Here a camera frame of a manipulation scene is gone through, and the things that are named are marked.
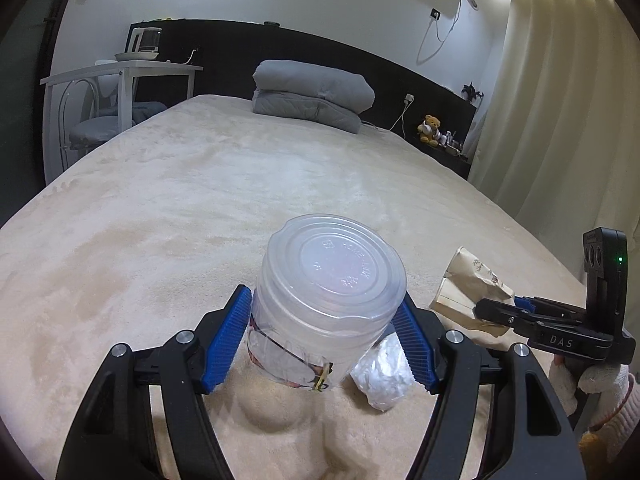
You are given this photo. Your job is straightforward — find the clear plastic lidded container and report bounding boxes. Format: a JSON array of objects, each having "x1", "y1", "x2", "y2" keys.
[{"x1": 246, "y1": 214, "x2": 407, "y2": 392}]

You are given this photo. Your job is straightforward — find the white side table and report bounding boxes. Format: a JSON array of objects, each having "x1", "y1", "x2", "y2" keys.
[{"x1": 40, "y1": 60, "x2": 203, "y2": 184}]

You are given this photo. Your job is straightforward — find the brown paper cup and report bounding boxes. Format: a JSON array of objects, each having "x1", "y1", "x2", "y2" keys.
[{"x1": 430, "y1": 247, "x2": 514, "y2": 338}]

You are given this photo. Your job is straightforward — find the white plastic bag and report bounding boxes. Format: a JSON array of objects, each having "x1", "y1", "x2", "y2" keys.
[{"x1": 350, "y1": 333, "x2": 416, "y2": 412}]

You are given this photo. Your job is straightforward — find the right hand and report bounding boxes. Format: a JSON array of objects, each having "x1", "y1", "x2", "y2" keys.
[{"x1": 549, "y1": 356, "x2": 639, "y2": 430}]

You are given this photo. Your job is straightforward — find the white wall cable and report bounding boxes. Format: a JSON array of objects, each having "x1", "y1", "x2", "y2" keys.
[{"x1": 415, "y1": 0, "x2": 469, "y2": 66}]

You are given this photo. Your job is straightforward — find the brown teddy bear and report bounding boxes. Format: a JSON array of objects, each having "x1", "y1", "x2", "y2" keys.
[{"x1": 418, "y1": 115, "x2": 440, "y2": 146}]

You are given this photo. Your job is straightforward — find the white appliance on table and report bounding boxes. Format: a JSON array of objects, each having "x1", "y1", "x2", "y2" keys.
[{"x1": 125, "y1": 27, "x2": 162, "y2": 54}]

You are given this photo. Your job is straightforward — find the lower grey pillow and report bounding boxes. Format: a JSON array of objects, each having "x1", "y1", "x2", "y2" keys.
[{"x1": 252, "y1": 89, "x2": 362, "y2": 134}]

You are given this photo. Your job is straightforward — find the black plant ornament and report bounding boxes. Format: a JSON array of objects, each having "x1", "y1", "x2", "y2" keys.
[{"x1": 461, "y1": 82, "x2": 484, "y2": 104}]

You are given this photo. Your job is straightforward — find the upper grey pillow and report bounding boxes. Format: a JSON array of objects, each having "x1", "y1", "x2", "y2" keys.
[{"x1": 253, "y1": 60, "x2": 375, "y2": 114}]

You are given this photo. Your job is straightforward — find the metal frame chair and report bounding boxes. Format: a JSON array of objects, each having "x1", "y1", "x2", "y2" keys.
[{"x1": 58, "y1": 71, "x2": 170, "y2": 172}]

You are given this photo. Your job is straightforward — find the black headboard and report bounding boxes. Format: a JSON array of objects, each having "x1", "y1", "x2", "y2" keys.
[{"x1": 129, "y1": 18, "x2": 476, "y2": 179}]

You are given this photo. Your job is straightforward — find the cream curtain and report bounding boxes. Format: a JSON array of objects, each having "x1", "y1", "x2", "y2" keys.
[{"x1": 466, "y1": 0, "x2": 640, "y2": 281}]

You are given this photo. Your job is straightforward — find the grey pillow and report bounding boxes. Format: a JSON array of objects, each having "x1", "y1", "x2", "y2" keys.
[
  {"x1": 253, "y1": 60, "x2": 375, "y2": 114},
  {"x1": 252, "y1": 89, "x2": 362, "y2": 134}
]

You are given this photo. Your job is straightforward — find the white charger cable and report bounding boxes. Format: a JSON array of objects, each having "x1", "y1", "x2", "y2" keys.
[{"x1": 360, "y1": 92, "x2": 417, "y2": 134}]

